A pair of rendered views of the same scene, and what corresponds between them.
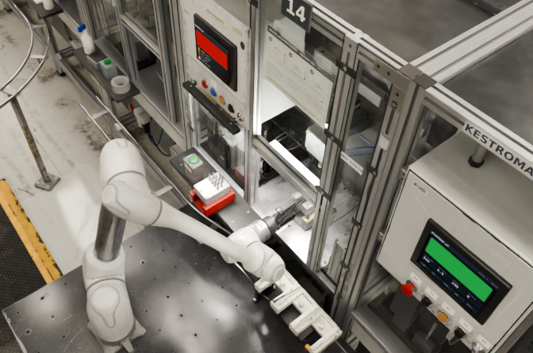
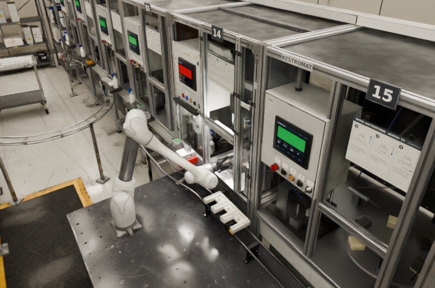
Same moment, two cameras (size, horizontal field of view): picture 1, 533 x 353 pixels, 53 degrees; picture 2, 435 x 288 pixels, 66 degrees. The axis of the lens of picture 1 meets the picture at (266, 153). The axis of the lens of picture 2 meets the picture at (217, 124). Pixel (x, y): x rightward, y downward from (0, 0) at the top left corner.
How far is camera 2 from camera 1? 0.87 m
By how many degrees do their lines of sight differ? 19
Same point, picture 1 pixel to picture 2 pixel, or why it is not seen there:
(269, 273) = (208, 180)
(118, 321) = (126, 211)
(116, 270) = (129, 188)
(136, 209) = (139, 132)
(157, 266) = (153, 198)
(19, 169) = (89, 173)
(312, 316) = (234, 213)
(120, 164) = (134, 114)
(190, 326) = (167, 226)
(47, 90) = (110, 138)
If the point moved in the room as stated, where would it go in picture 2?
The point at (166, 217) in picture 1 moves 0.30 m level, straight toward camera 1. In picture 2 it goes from (155, 142) to (155, 169)
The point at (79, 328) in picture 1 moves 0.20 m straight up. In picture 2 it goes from (105, 224) to (101, 203)
